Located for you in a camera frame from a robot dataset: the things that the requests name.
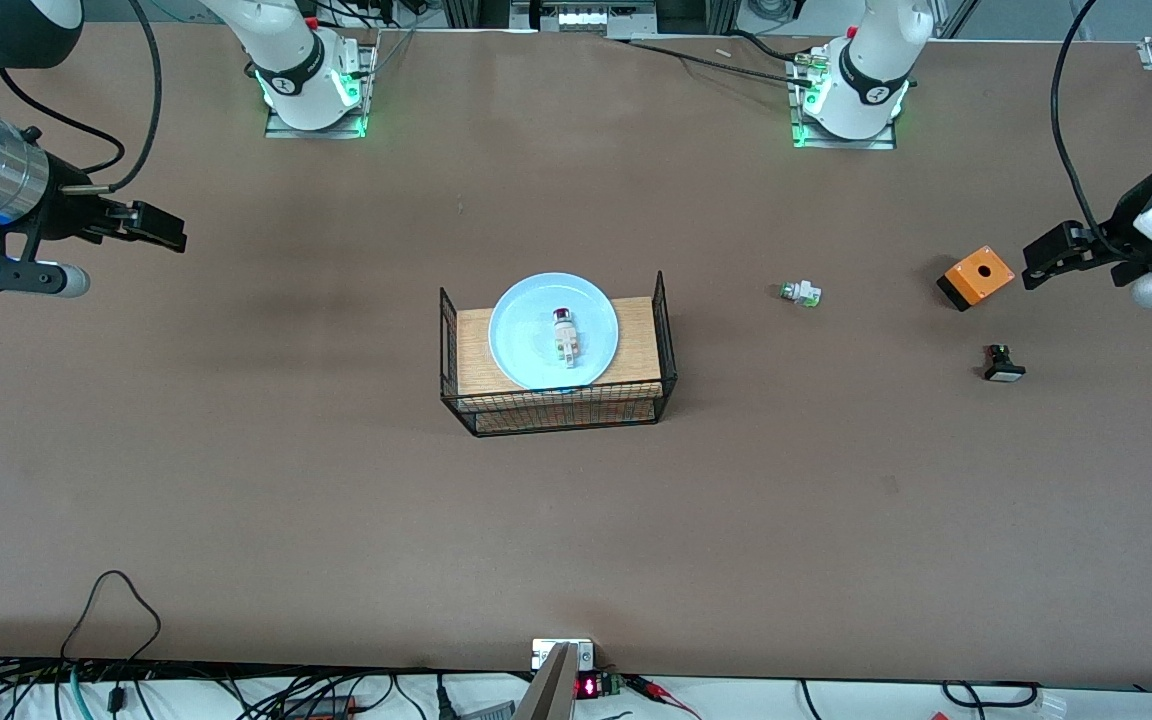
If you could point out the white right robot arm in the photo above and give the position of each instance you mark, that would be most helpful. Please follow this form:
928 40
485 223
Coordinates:
296 60

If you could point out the black white-capped push button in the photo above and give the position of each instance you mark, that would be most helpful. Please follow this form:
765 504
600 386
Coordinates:
1004 372

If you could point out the red push button switch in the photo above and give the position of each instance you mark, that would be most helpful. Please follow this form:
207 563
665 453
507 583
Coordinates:
567 345

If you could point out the green push button switch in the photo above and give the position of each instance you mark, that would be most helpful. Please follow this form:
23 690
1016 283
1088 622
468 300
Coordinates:
802 293

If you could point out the white mounting bracket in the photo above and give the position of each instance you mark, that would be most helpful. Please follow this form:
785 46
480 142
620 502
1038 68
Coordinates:
541 655

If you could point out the metal frame with lights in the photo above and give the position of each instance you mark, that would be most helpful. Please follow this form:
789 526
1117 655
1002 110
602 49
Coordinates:
586 18

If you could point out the black power adapter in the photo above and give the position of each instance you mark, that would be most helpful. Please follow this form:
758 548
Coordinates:
321 707

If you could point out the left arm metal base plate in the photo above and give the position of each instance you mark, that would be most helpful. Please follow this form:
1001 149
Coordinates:
836 144

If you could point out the light blue round plate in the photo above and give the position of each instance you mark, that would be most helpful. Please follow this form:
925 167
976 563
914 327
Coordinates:
526 330

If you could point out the grey camera post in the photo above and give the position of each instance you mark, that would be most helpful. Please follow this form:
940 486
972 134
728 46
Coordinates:
551 695

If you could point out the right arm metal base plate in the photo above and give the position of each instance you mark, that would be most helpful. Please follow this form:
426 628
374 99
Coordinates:
281 128

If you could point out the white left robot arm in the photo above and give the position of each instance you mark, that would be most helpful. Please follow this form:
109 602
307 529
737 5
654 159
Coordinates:
876 60

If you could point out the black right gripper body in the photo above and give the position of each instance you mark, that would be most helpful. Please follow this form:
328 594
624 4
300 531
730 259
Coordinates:
69 213

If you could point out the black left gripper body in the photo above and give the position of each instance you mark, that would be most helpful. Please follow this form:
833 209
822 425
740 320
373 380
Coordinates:
1119 238

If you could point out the orange button enclosure box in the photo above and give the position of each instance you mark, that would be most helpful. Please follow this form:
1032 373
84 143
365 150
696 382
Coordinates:
966 282

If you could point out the red digit display module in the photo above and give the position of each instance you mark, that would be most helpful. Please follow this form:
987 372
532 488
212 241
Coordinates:
588 687

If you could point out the red clip test lead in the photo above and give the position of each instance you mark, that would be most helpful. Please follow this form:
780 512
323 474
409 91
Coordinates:
651 687

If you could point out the black plug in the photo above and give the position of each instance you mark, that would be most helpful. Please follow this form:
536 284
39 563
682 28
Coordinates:
444 700

